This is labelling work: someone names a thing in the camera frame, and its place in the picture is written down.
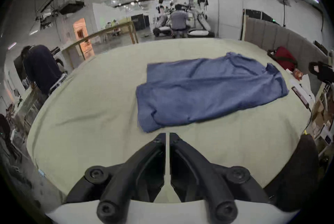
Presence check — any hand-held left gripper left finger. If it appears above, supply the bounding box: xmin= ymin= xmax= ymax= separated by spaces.
xmin=66 ymin=133 xmax=166 ymax=224

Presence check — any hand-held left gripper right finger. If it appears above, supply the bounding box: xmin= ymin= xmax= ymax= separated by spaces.
xmin=169 ymin=133 xmax=270 ymax=224

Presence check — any blue shirt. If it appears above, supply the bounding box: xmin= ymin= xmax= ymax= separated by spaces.
xmin=136 ymin=52 xmax=289 ymax=133

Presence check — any red bag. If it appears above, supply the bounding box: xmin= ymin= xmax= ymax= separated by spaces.
xmin=267 ymin=46 xmax=298 ymax=71

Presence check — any long wooden table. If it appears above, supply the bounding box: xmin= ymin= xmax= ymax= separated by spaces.
xmin=61 ymin=21 xmax=139 ymax=67

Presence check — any black bag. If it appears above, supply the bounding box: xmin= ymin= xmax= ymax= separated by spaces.
xmin=308 ymin=61 xmax=334 ymax=84

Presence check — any grey padded headboard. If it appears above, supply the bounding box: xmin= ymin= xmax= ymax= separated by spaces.
xmin=244 ymin=16 xmax=330 ymax=95

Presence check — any white humanoid robot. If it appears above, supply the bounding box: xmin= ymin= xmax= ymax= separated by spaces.
xmin=187 ymin=0 xmax=215 ymax=38

